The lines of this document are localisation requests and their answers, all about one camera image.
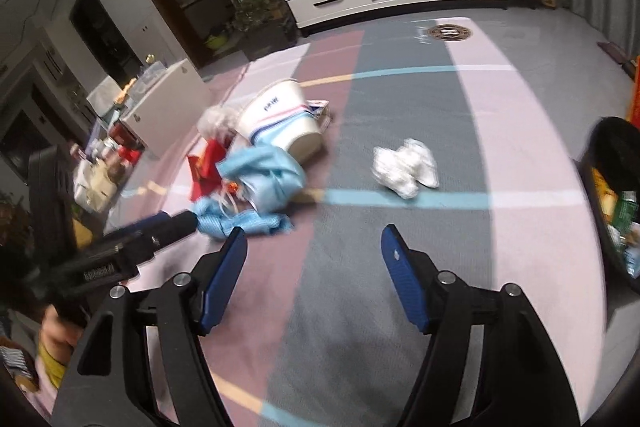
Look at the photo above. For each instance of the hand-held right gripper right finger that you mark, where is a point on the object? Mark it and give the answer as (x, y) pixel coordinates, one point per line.
(400, 277)

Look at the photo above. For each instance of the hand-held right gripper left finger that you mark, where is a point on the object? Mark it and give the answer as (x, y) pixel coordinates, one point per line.
(225, 277)

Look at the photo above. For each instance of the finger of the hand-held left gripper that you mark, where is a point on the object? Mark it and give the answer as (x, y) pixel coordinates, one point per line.
(142, 224)
(172, 229)

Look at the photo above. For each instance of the red snack packet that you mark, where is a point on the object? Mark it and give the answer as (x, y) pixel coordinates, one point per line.
(205, 167)

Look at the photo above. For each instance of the light blue plastic bag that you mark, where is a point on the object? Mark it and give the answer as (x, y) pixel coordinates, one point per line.
(265, 172)

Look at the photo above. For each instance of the white tissue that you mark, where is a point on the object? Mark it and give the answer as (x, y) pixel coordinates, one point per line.
(405, 167)

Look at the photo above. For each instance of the clear plastic bag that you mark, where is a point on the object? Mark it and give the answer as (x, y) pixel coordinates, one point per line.
(217, 122)

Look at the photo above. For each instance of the white striped paper bucket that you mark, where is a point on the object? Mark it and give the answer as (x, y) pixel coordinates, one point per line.
(280, 117)

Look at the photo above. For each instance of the black trash bin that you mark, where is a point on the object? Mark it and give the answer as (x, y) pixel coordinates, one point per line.
(600, 232)

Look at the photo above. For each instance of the yellow chip bag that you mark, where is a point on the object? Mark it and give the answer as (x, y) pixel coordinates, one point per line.
(605, 192)

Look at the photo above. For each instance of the clear bag with blue print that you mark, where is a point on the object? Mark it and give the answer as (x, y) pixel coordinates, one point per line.
(632, 262)

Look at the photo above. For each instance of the person's left hand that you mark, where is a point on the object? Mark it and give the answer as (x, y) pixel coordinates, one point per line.
(60, 334)

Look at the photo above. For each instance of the clutter of bottles and boxes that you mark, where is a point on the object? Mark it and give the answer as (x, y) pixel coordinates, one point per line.
(105, 172)

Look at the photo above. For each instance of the white storage box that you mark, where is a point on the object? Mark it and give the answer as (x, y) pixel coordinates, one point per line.
(170, 107)

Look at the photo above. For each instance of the clear tissue box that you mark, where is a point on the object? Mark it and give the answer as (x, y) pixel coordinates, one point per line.
(150, 74)

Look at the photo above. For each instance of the plants in dark planter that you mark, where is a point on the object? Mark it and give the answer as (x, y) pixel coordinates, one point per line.
(260, 22)

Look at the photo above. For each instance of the brown door mat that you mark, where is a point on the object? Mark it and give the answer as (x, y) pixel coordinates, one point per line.
(612, 52)

